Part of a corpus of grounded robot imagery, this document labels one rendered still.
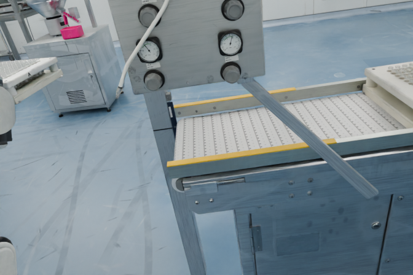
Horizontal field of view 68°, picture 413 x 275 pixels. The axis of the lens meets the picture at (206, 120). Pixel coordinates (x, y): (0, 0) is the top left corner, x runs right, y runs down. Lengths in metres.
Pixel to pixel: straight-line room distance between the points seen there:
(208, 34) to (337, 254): 0.72
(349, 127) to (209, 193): 0.36
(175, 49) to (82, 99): 2.79
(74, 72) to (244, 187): 2.65
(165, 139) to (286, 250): 0.46
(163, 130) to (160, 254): 0.88
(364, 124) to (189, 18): 0.50
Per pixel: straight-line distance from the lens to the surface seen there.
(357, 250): 1.00
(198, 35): 0.48
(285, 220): 0.84
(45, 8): 3.31
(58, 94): 3.33
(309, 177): 0.70
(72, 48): 3.09
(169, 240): 1.71
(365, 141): 0.69
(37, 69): 1.17
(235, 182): 0.67
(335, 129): 0.77
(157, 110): 0.89
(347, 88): 0.94
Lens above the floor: 1.26
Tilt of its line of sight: 28 degrees down
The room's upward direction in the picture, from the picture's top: 9 degrees counter-clockwise
